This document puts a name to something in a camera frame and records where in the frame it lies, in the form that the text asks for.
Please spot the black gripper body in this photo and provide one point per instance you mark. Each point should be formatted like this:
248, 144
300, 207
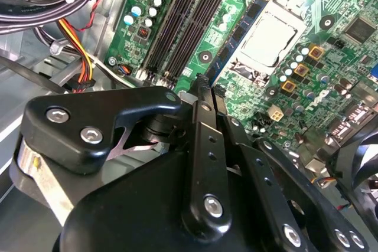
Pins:
133, 204

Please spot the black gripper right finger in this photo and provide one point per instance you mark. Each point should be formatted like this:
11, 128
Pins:
295, 193

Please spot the blue RAM stick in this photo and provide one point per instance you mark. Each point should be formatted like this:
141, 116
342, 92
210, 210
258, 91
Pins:
237, 35

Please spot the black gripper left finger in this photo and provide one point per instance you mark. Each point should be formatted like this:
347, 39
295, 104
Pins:
74, 116

